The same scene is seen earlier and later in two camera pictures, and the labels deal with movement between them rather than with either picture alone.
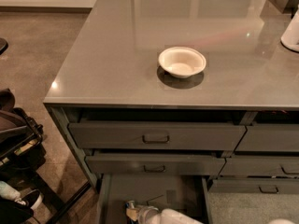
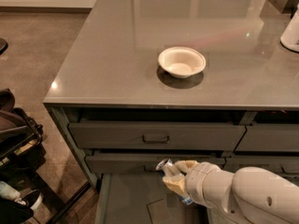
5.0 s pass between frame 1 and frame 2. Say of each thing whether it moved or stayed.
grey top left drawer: stayed
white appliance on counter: stayed
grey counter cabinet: stayed
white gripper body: moved
